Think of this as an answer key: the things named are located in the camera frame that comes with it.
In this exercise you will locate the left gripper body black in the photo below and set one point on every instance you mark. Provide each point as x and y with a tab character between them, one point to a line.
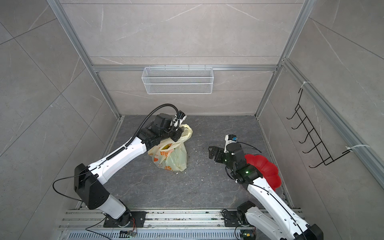
170	132

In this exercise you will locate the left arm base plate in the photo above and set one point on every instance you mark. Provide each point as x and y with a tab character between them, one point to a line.
136	218

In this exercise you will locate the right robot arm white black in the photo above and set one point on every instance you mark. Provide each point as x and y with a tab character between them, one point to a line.
261	179

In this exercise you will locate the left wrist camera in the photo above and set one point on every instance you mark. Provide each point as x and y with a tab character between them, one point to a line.
178	119

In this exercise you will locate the cream plastic shopping bag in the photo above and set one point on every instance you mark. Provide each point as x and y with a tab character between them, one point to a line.
170	155

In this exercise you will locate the red flower-shaped plate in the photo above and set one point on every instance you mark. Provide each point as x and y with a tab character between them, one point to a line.
269	170

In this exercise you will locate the black wire hook rack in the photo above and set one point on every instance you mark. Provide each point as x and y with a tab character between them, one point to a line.
313	136

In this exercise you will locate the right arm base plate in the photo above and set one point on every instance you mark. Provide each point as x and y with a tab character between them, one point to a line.
231	218

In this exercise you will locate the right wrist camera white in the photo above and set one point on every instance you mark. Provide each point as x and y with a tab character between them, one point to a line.
231	138

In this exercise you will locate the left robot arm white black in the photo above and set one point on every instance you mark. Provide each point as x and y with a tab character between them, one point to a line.
89	180

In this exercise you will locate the white wire mesh basket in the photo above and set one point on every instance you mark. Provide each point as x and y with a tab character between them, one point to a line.
178	80

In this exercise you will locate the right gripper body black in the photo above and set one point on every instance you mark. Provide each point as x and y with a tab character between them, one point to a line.
224	158

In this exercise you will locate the aluminium mounting rail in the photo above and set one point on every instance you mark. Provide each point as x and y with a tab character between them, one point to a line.
155	219

